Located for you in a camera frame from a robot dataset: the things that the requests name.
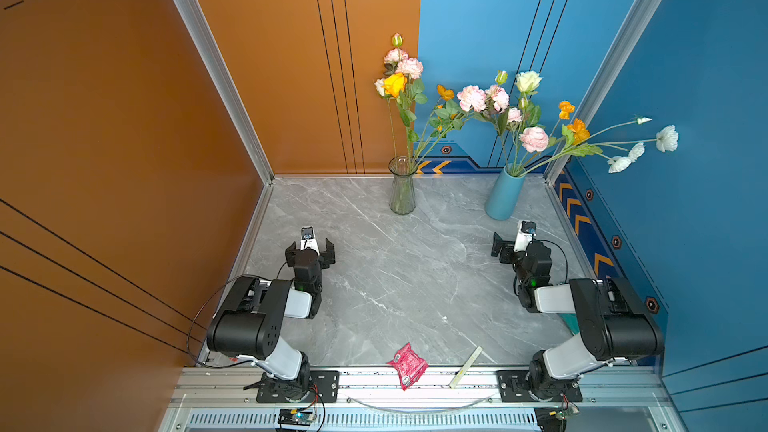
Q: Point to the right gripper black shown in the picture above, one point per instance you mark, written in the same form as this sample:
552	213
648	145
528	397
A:
508	249

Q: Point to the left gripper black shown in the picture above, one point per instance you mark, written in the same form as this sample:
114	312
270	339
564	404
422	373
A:
326	257

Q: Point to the teal ceramic vase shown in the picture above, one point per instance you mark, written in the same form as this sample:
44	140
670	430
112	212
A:
504	195

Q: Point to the pink ranunculus stem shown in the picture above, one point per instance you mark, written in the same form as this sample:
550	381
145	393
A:
527	137

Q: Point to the clear glass vase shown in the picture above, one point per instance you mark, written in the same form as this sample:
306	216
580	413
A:
402	200

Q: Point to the yellow orange poppy stem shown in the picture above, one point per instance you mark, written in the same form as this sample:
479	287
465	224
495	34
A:
570	140

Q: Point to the cream white rose stem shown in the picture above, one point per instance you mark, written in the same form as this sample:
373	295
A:
527	84

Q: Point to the yellow rose pink spray stem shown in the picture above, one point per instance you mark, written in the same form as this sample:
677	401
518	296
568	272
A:
403	82

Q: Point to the white pink bud stem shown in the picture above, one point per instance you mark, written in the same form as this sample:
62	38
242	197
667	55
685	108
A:
380	88

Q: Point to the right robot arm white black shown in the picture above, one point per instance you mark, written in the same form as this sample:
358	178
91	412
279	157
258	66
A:
614	325

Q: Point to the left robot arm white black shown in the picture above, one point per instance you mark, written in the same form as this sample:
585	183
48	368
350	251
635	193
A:
247	326

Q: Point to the green rubber glove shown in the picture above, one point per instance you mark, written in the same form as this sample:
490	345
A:
571	321

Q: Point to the pale wooden stick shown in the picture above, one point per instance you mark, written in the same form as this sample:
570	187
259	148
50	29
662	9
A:
467	365

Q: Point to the pink snack packet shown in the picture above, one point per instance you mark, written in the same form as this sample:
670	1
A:
409	366

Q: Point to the left green circuit board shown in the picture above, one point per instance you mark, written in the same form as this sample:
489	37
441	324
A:
297	420

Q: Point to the right circuit board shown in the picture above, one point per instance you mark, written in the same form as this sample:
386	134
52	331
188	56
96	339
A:
554	419

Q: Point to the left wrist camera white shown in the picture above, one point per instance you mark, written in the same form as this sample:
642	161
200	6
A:
308	240

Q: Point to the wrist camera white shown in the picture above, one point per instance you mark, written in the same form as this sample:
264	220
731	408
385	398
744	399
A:
308	240
525	234

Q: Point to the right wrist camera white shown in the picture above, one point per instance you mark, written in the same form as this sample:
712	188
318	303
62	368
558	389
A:
525	234

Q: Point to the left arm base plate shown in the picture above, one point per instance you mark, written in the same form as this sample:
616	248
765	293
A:
300	390

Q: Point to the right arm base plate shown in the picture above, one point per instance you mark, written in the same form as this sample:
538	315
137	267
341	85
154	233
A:
517	386

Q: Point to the aluminium front rail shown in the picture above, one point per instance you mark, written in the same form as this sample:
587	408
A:
622	398

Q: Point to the left aluminium corner post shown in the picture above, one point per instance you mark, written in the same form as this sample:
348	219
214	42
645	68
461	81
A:
203	38

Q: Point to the aluminium corner post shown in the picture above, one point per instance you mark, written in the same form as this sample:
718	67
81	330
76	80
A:
591	42
203	38

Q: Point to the right aluminium corner post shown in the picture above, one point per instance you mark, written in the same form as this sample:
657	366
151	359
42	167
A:
591	42

